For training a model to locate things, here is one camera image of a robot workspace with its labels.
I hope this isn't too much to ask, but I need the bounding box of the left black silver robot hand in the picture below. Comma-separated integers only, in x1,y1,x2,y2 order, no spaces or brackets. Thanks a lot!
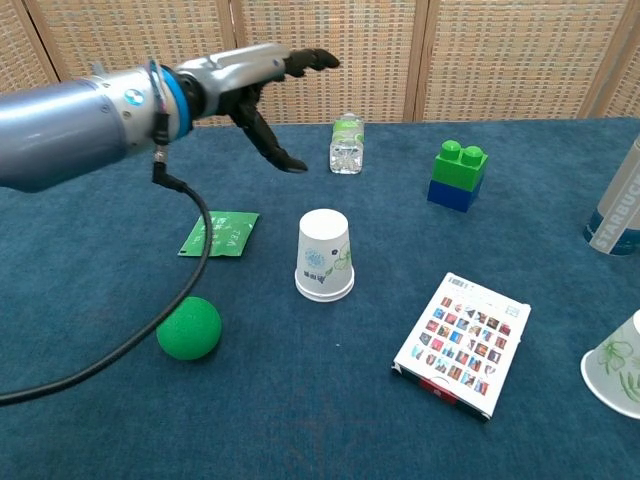
192,43,342,174

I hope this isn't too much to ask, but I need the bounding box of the white paper cup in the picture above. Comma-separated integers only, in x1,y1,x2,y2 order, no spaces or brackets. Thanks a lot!
580,309,640,420
294,208,356,303

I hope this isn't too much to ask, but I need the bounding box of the woven folding screen panel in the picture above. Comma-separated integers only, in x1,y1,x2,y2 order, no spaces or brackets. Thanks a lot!
22,0,249,129
0,0,81,96
414,0,631,123
229,0,431,125
579,0,640,120

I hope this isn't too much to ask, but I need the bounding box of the clear water bottle green label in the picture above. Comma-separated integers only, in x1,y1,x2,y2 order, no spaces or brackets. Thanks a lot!
328,113,365,176

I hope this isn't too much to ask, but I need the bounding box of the green tea sachet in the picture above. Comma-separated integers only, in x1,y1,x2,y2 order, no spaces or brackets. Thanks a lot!
177,210,261,258

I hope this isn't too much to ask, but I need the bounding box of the green toy building block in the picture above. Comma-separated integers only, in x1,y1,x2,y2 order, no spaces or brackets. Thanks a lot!
432,139,490,194

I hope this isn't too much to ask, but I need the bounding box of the blue toy building block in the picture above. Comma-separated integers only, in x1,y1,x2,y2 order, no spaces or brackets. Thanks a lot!
426,177,485,214

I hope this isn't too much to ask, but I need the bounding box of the green ball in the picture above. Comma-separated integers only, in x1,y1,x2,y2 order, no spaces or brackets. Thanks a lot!
155,295,223,362

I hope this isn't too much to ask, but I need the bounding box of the blue table cloth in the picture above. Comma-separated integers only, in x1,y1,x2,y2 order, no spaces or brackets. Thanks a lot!
0,117,640,480

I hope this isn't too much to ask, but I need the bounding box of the white picture card box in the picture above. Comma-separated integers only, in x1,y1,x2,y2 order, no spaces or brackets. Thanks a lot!
391,271,533,424

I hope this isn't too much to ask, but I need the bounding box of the grey Starbucks tumbler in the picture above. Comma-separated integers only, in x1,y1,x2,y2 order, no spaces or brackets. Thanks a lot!
582,137,640,257

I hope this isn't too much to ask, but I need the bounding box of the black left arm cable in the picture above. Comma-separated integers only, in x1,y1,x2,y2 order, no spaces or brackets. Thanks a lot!
0,59,214,407

